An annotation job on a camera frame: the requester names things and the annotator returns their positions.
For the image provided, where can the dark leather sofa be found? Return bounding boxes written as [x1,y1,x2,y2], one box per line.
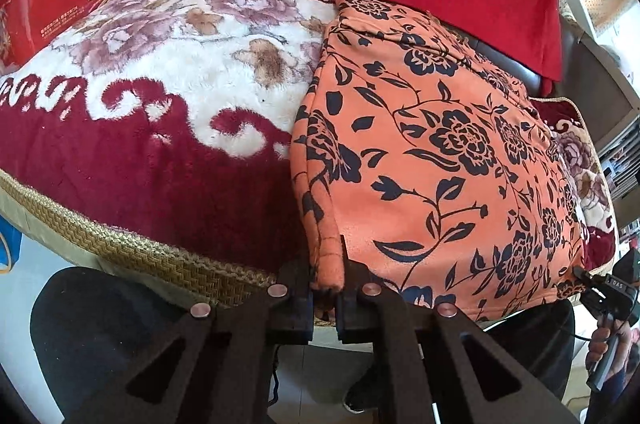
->
[300,0,547,91]

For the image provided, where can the person's black pants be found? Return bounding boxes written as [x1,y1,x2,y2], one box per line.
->
[29,266,577,424]

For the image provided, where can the blue bag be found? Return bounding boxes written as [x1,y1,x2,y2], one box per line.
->
[0,215,24,276]

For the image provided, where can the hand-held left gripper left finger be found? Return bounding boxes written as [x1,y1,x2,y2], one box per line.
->
[65,249,316,424]

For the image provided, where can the orange floral garment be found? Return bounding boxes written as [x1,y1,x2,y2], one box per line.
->
[290,0,587,324]

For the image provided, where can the grey glass cabinet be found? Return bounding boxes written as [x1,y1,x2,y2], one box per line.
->
[554,0,640,227]

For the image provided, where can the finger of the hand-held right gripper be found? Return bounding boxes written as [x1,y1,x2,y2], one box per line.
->
[571,265,608,306]

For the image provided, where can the black shoe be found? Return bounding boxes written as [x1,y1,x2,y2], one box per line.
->
[343,381,383,416]

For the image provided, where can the floral plush blanket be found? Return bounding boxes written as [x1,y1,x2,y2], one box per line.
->
[0,0,618,311]

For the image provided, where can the person's right hand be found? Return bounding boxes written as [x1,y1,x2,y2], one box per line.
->
[585,321,635,372]

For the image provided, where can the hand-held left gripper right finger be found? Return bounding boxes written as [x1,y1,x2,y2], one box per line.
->
[336,235,581,424]

